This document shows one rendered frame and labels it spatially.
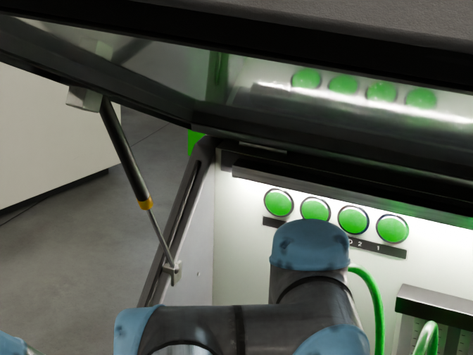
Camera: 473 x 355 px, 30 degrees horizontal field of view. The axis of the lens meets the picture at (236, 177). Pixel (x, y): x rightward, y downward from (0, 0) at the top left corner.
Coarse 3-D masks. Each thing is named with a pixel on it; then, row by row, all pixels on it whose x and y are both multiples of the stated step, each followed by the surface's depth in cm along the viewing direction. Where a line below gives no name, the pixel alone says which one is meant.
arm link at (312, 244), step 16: (288, 224) 85; (304, 224) 85; (320, 224) 85; (288, 240) 83; (304, 240) 83; (320, 240) 83; (336, 240) 83; (272, 256) 84; (288, 256) 82; (304, 256) 81; (320, 256) 81; (336, 256) 82; (272, 272) 85; (288, 272) 83; (304, 272) 82; (320, 272) 81; (336, 272) 82; (272, 288) 84
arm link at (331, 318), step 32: (288, 288) 81; (320, 288) 79; (256, 320) 75; (288, 320) 75; (320, 320) 75; (352, 320) 76; (256, 352) 74; (288, 352) 74; (320, 352) 72; (352, 352) 72
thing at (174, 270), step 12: (108, 96) 105; (108, 108) 105; (108, 120) 106; (108, 132) 108; (120, 132) 109; (120, 144) 110; (120, 156) 111; (132, 156) 112; (132, 168) 113; (132, 180) 115; (144, 192) 117; (144, 204) 119; (156, 228) 124; (168, 252) 129; (168, 264) 132; (180, 264) 133; (180, 276) 134
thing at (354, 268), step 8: (352, 264) 116; (352, 272) 117; (360, 272) 118; (368, 272) 119; (368, 280) 120; (368, 288) 122; (376, 288) 122; (376, 296) 123; (376, 304) 125; (376, 312) 126; (376, 320) 127; (376, 328) 128; (384, 328) 129; (376, 336) 129; (384, 336) 130; (376, 344) 130; (376, 352) 131
